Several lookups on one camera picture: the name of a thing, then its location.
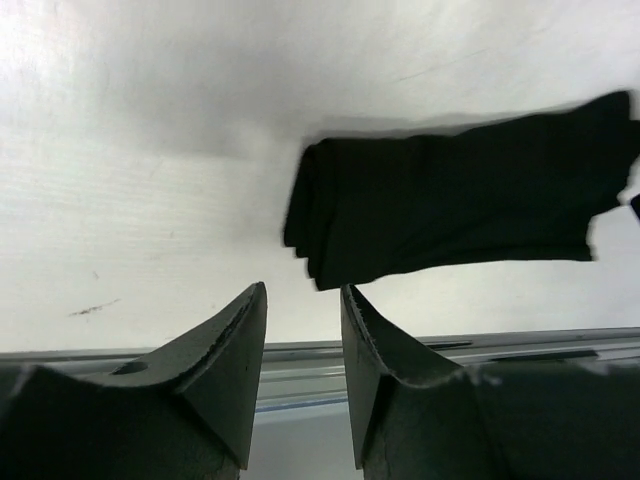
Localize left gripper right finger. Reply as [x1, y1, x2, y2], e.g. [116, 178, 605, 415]
[341, 286, 639, 479]

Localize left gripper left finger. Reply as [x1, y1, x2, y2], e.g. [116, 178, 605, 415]
[1, 282, 267, 479]

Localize black underwear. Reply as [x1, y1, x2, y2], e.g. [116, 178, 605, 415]
[282, 90, 639, 291]

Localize aluminium mounting rail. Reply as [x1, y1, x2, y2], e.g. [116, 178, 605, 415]
[1, 328, 639, 413]

